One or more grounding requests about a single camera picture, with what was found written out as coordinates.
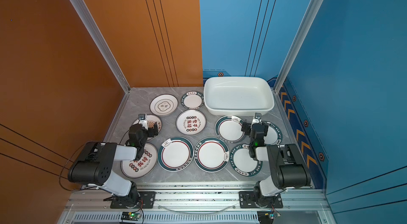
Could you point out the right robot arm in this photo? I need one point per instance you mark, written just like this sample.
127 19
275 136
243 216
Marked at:
287 166

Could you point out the right aluminium corner post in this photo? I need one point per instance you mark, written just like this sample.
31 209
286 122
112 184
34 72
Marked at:
304 27

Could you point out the green rim text plate front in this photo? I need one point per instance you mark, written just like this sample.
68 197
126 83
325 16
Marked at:
242 163

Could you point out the aluminium corner post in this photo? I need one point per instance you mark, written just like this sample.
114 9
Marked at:
99 40
304 27

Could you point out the white plastic bin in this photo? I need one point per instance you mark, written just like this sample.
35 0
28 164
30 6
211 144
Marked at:
240 96

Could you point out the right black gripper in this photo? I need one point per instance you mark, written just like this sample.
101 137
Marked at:
247 128

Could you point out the left aluminium corner post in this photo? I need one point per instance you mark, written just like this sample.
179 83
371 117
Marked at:
99 40

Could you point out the right circuit board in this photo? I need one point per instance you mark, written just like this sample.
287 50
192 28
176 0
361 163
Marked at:
267 217

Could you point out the small green rim text plate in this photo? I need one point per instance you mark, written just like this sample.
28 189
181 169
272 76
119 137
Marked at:
192 100

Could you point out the white plate red characters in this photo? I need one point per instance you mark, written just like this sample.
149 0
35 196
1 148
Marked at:
191 122

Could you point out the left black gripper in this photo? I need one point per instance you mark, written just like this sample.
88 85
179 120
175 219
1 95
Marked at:
151 131

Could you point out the aluminium rail frame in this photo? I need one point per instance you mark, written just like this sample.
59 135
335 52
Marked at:
199 203

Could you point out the white plate brown flower outline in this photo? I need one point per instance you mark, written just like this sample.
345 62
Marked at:
163 105

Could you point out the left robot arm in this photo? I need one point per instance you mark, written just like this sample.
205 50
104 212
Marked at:
113 167

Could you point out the plate with orange sunburst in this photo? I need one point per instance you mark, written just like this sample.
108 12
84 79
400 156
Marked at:
152 125

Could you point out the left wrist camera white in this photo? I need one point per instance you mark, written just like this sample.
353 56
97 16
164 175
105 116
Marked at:
142 117

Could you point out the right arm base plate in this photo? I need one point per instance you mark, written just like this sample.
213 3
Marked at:
248 199

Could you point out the large plate red characters circles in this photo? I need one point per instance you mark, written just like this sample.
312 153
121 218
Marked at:
140 168

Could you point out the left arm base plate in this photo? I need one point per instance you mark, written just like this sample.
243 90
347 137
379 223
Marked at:
143 200

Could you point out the green red rim plate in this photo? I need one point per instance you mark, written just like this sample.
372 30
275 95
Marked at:
175 154
211 154
229 129

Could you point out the left green circuit board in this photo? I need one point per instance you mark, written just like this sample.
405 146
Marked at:
131 217

